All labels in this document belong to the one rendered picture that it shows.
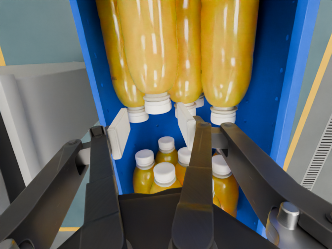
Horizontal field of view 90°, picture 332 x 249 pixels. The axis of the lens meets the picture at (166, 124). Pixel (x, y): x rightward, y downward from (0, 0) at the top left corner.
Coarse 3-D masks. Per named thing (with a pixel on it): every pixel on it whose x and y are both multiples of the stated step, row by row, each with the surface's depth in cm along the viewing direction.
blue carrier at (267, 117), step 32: (288, 0) 22; (96, 32) 25; (256, 32) 28; (288, 32) 22; (96, 64) 24; (256, 64) 29; (288, 64) 15; (96, 96) 23; (256, 96) 31; (288, 96) 16; (160, 128) 43; (256, 128) 32; (288, 128) 18; (128, 160) 36; (128, 192) 36; (256, 224) 35
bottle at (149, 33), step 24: (120, 0) 18; (144, 0) 17; (168, 0) 18; (144, 24) 18; (168, 24) 19; (144, 48) 19; (168, 48) 20; (144, 72) 20; (168, 72) 21; (144, 96) 24; (168, 96) 24
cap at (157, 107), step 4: (168, 100) 24; (144, 104) 25; (148, 104) 24; (152, 104) 23; (156, 104) 23; (160, 104) 23; (164, 104) 24; (168, 104) 24; (148, 108) 24; (152, 108) 24; (156, 108) 24; (160, 108) 24; (164, 108) 24; (168, 108) 25; (148, 112) 24; (152, 112) 24; (156, 112) 24; (160, 112) 24; (164, 112) 24
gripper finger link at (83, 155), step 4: (108, 140) 14; (84, 144) 14; (88, 144) 14; (108, 144) 14; (84, 148) 13; (88, 148) 13; (80, 152) 13; (84, 152) 13; (88, 152) 13; (76, 156) 13; (80, 156) 13; (84, 156) 13; (88, 156) 13; (76, 160) 13; (80, 160) 13; (84, 160) 13; (88, 160) 13; (76, 164) 13; (80, 164) 13; (84, 164) 13
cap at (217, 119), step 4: (212, 112) 27; (212, 116) 27; (216, 116) 26; (220, 116) 26; (224, 116) 25; (228, 116) 25; (232, 116) 26; (212, 120) 27; (216, 120) 26; (220, 120) 26; (224, 120) 26; (228, 120) 26; (232, 120) 26
